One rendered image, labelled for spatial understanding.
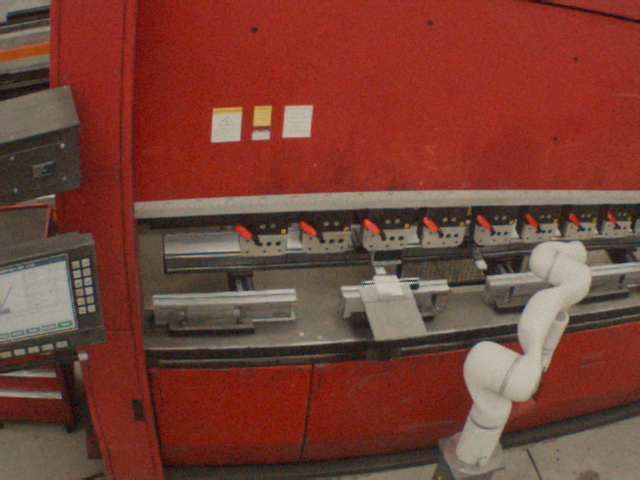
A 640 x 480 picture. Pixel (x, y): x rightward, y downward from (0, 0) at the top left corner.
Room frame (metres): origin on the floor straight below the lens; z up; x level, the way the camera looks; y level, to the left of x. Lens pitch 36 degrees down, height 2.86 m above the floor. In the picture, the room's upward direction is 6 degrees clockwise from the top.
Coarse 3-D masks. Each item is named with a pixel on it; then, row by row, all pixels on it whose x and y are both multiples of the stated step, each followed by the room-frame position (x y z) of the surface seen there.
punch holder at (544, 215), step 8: (520, 208) 2.47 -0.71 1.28; (528, 208) 2.41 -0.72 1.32; (536, 208) 2.41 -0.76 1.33; (544, 208) 2.42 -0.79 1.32; (552, 208) 2.43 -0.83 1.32; (560, 208) 2.44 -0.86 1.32; (520, 216) 2.46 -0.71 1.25; (536, 216) 2.41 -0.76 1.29; (544, 216) 2.42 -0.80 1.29; (552, 216) 2.43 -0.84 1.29; (520, 224) 2.45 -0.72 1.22; (528, 224) 2.41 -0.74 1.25; (544, 224) 2.42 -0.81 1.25; (552, 224) 2.43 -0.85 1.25; (520, 232) 2.43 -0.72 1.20; (528, 232) 2.40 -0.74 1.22; (536, 232) 2.42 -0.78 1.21; (544, 232) 2.42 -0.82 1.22; (552, 232) 2.43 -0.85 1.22; (528, 240) 2.41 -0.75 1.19; (536, 240) 2.41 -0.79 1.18; (544, 240) 2.42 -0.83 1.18
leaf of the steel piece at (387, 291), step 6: (384, 282) 2.32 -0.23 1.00; (390, 282) 2.32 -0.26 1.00; (396, 282) 2.32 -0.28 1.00; (378, 288) 2.28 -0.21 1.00; (384, 288) 2.29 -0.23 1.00; (390, 288) 2.29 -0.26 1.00; (396, 288) 2.29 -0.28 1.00; (384, 294) 2.25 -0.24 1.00; (390, 294) 2.26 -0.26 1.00; (396, 294) 2.26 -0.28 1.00; (402, 294) 2.26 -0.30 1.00; (384, 300) 2.22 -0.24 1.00; (390, 300) 2.23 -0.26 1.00
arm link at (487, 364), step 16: (480, 352) 1.55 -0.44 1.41; (496, 352) 1.54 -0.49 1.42; (512, 352) 1.55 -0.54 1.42; (464, 368) 1.55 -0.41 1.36; (480, 368) 1.51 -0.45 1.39; (496, 368) 1.50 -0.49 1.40; (480, 384) 1.50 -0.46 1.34; (496, 384) 1.48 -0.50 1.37; (480, 400) 1.50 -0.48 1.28; (496, 400) 1.51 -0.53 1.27; (480, 416) 1.48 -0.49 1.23; (496, 416) 1.47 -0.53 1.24
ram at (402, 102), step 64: (192, 0) 2.11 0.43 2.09; (256, 0) 2.16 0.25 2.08; (320, 0) 2.20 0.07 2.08; (384, 0) 2.25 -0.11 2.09; (448, 0) 2.30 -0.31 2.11; (512, 0) 2.35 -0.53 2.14; (192, 64) 2.11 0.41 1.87; (256, 64) 2.16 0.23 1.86; (320, 64) 2.21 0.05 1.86; (384, 64) 2.25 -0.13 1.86; (448, 64) 2.30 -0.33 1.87; (512, 64) 2.36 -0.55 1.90; (576, 64) 2.42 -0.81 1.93; (192, 128) 2.12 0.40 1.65; (256, 128) 2.16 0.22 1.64; (320, 128) 2.21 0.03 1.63; (384, 128) 2.26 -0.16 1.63; (448, 128) 2.31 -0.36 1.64; (512, 128) 2.37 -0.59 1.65; (576, 128) 2.44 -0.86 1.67; (192, 192) 2.12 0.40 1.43; (256, 192) 2.17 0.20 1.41; (320, 192) 2.22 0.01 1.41
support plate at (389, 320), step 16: (368, 288) 2.28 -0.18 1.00; (368, 304) 2.20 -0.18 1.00; (384, 304) 2.20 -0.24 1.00; (400, 304) 2.21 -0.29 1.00; (368, 320) 2.12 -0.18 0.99; (384, 320) 2.12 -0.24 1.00; (400, 320) 2.13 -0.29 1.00; (416, 320) 2.13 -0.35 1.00; (384, 336) 2.04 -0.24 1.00; (400, 336) 2.05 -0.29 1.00; (416, 336) 2.06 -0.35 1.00
